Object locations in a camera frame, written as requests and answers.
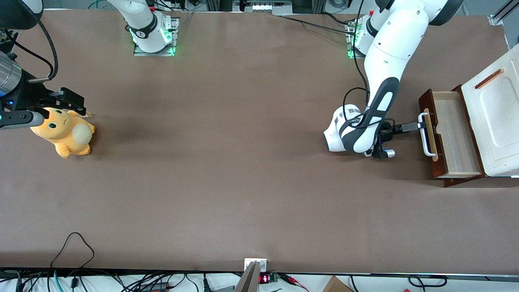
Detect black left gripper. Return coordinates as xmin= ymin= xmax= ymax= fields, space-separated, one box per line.
xmin=378 ymin=121 xmax=427 ymax=141

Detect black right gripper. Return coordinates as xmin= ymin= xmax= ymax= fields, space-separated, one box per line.
xmin=0 ymin=69 xmax=86 ymax=116

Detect white drawer handle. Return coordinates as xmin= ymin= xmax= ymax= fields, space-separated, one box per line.
xmin=418 ymin=112 xmax=438 ymax=157

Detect dark wooden drawer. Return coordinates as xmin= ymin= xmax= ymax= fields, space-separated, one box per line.
xmin=419 ymin=89 xmax=485 ymax=179

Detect white and brown drawer cabinet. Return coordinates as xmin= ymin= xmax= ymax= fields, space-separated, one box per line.
xmin=444 ymin=44 xmax=519 ymax=188

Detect orange plush toy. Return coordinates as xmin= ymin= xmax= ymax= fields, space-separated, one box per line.
xmin=30 ymin=107 xmax=96 ymax=159

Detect brown cardboard box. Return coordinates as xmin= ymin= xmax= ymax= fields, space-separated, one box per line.
xmin=322 ymin=276 xmax=353 ymax=292

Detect device with white lights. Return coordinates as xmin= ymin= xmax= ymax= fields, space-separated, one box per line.
xmin=233 ymin=0 xmax=293 ymax=13

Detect red clip leads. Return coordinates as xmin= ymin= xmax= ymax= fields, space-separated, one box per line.
xmin=280 ymin=274 xmax=309 ymax=292

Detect black power adapter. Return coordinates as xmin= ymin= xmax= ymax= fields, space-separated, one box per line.
xmin=140 ymin=282 xmax=171 ymax=292

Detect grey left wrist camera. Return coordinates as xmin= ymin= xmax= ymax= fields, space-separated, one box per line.
xmin=365 ymin=148 xmax=396 ymax=159

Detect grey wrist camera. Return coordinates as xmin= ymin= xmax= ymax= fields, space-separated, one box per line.
xmin=365 ymin=148 xmax=396 ymax=159
xmin=0 ymin=110 xmax=45 ymax=130

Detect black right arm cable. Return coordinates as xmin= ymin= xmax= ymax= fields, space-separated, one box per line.
xmin=28 ymin=18 xmax=59 ymax=84
xmin=2 ymin=30 xmax=55 ymax=77

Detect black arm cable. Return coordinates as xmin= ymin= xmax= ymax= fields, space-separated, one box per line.
xmin=343 ymin=0 xmax=396 ymax=134
xmin=2 ymin=30 xmax=55 ymax=77
xmin=28 ymin=18 xmax=59 ymax=84

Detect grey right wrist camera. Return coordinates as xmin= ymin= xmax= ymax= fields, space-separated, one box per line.
xmin=0 ymin=110 xmax=45 ymax=130

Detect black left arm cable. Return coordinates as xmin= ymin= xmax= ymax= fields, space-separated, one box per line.
xmin=343 ymin=0 xmax=396 ymax=134

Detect black looped table cable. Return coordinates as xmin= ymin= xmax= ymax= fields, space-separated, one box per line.
xmin=50 ymin=232 xmax=95 ymax=270

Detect long black table cable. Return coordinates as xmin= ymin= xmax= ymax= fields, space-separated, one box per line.
xmin=280 ymin=14 xmax=357 ymax=35

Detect aluminium frame profile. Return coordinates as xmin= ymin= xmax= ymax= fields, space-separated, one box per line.
xmin=489 ymin=0 xmax=519 ymax=27

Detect black coiled cable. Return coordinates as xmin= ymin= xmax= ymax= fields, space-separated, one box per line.
xmin=407 ymin=275 xmax=448 ymax=288

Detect grey camera mount beam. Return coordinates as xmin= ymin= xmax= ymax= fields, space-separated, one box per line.
xmin=234 ymin=258 xmax=268 ymax=292

